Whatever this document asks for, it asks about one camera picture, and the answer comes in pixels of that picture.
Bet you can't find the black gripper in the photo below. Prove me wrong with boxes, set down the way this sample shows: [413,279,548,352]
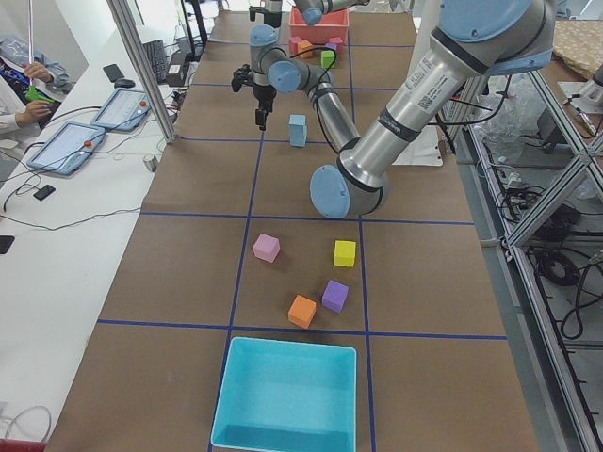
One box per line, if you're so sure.
[253,85,276,131]

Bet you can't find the light blue block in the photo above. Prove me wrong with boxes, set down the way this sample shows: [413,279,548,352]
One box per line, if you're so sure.
[288,114,307,136]
[289,128,307,148]

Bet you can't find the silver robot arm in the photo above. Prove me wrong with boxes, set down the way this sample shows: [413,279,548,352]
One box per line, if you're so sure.
[249,0,369,28]
[249,0,557,218]

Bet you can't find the magenta foam block far side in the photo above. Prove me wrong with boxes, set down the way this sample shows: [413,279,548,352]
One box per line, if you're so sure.
[288,36,302,55]

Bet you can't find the orange foam block far side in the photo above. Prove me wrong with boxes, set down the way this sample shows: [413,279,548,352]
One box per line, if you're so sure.
[297,40,314,58]

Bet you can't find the green foam block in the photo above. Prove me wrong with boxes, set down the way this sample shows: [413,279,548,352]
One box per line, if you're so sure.
[320,50,337,70]

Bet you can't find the red plastic bin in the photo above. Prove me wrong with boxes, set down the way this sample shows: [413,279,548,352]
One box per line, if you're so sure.
[288,8,350,44]

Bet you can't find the small metal cylinder weight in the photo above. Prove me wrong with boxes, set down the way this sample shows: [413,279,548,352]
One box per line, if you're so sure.
[143,154,158,172]

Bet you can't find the black keyboard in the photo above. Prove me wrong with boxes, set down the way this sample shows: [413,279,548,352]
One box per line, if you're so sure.
[142,40,168,84]

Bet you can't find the pink foam block near left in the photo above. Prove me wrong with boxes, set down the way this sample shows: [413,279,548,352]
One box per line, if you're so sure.
[253,234,281,263]

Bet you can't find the far teach pendant tablet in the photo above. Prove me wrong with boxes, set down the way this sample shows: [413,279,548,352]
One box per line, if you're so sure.
[90,88,150,132]

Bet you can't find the teach pendant tablet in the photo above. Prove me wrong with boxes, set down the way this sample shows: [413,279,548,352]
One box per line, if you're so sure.
[90,88,150,132]
[26,121,106,176]

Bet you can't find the black computer mouse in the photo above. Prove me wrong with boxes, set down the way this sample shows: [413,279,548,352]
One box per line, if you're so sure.
[114,78,136,89]

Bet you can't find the black phone far desk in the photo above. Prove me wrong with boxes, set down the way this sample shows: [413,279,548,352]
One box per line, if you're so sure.
[103,64,123,83]

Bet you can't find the yellow foam block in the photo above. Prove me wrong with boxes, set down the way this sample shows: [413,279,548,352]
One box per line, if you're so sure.
[333,240,356,268]

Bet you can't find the purple foam block near bin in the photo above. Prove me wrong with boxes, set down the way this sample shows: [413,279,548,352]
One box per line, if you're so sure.
[321,280,349,313]

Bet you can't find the orange foam block near bin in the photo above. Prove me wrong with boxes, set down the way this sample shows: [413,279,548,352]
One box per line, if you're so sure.
[287,295,317,329]

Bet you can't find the near teach pendant tablet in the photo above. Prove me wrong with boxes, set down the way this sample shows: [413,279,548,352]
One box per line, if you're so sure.
[26,121,106,176]

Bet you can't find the black smartphone near tablets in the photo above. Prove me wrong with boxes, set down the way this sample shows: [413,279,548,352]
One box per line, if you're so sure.
[33,185,56,202]

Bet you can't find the seated person in white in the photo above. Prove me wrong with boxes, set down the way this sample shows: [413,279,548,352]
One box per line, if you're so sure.
[1,34,70,157]

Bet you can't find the light blue plastic bin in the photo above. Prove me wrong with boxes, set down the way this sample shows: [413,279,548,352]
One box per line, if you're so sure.
[210,337,357,451]

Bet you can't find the black phone desk edge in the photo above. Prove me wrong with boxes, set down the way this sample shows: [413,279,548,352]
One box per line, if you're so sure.
[0,235,15,255]

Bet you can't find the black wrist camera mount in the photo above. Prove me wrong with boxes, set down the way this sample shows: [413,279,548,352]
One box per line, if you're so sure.
[231,64,254,92]
[248,6,266,22]

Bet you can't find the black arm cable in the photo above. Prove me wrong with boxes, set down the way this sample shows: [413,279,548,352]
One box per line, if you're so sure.
[286,44,340,95]

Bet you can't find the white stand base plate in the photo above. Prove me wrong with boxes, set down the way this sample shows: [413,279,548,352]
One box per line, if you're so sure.
[394,125,443,167]

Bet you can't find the aluminium frame post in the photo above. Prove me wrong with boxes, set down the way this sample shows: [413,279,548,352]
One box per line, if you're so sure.
[106,0,176,144]

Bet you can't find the white camera stand post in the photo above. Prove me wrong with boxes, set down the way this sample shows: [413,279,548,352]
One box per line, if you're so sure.
[407,0,442,89]

